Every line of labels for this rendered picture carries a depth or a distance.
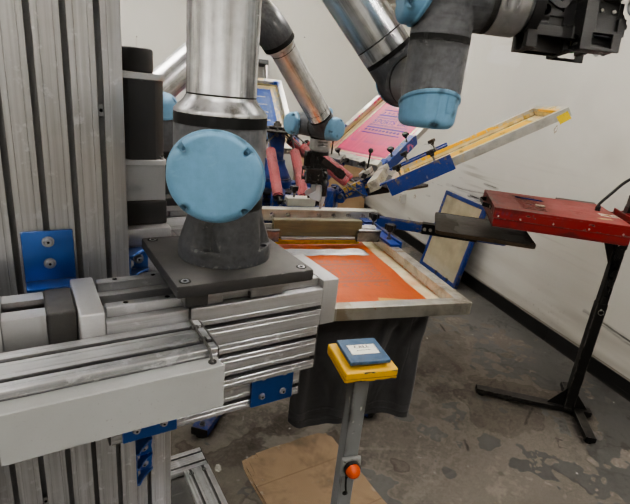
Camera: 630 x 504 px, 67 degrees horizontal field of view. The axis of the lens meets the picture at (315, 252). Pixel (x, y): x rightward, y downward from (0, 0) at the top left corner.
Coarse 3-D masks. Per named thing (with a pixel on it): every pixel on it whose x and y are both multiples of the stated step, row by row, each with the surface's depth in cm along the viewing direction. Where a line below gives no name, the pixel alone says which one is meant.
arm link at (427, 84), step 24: (408, 48) 59; (432, 48) 56; (456, 48) 56; (408, 72) 59; (432, 72) 57; (456, 72) 57; (408, 96) 59; (432, 96) 58; (456, 96) 58; (408, 120) 60; (432, 120) 59
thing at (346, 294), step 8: (288, 248) 178; (296, 248) 179; (304, 248) 180; (312, 248) 180; (312, 256) 172; (320, 256) 173; (344, 288) 147; (352, 288) 148; (344, 296) 142; (352, 296) 142; (360, 296) 143
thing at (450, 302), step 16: (400, 256) 172; (416, 272) 161; (432, 288) 151; (448, 288) 146; (336, 304) 128; (352, 304) 129; (368, 304) 130; (384, 304) 131; (400, 304) 132; (416, 304) 133; (432, 304) 134; (448, 304) 135; (464, 304) 137; (336, 320) 126
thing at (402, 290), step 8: (320, 248) 181; (328, 248) 182; (336, 248) 183; (344, 248) 184; (360, 248) 186; (328, 256) 174; (336, 256) 175; (344, 256) 175; (352, 256) 176; (360, 256) 177; (368, 256) 178; (376, 256) 179; (376, 264) 171; (384, 264) 171; (384, 272) 164; (392, 272) 164; (392, 280) 157; (400, 280) 158; (360, 288) 148; (368, 288) 149; (376, 288) 150; (384, 288) 150; (392, 288) 151; (400, 288) 152; (408, 288) 152; (368, 296) 143; (376, 296) 144; (384, 296) 144; (392, 296) 145; (400, 296) 146; (408, 296) 146; (416, 296) 147
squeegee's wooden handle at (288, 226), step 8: (272, 224) 178; (280, 224) 176; (288, 224) 177; (296, 224) 178; (304, 224) 179; (312, 224) 180; (320, 224) 181; (328, 224) 182; (336, 224) 183; (344, 224) 184; (352, 224) 185; (360, 224) 186; (280, 232) 177; (288, 232) 178; (296, 232) 179; (304, 232) 180; (312, 232) 181; (320, 232) 182; (328, 232) 183; (336, 232) 184; (344, 232) 185; (352, 232) 186
